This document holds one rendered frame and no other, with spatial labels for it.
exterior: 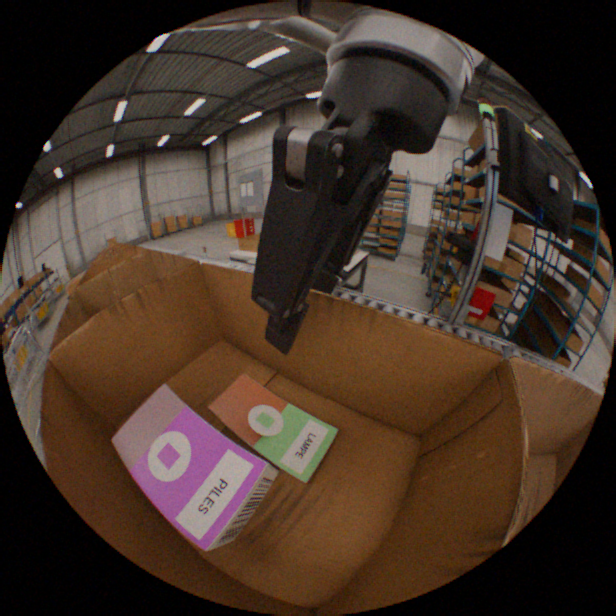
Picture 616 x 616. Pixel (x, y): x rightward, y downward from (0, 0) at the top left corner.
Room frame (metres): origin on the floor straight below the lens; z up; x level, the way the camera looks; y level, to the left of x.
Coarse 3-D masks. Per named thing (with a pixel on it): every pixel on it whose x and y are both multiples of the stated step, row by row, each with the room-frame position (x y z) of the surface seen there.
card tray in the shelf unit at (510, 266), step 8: (488, 256) 0.73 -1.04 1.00; (504, 256) 0.67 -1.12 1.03; (488, 264) 0.72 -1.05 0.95; (496, 264) 0.69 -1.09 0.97; (504, 264) 0.66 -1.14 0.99; (512, 264) 0.63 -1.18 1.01; (520, 264) 0.60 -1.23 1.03; (504, 272) 0.65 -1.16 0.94; (512, 272) 0.62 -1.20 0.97; (520, 272) 0.58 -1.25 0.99
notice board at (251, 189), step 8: (240, 176) 5.55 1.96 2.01; (248, 176) 5.22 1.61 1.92; (256, 176) 4.94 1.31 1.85; (240, 184) 5.58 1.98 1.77; (248, 184) 5.24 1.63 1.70; (256, 184) 4.95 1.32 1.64; (240, 192) 5.60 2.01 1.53; (248, 192) 5.26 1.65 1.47; (256, 192) 4.97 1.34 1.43; (240, 200) 5.63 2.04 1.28; (248, 200) 5.29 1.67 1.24; (256, 200) 4.99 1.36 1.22; (264, 208) 4.84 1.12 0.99
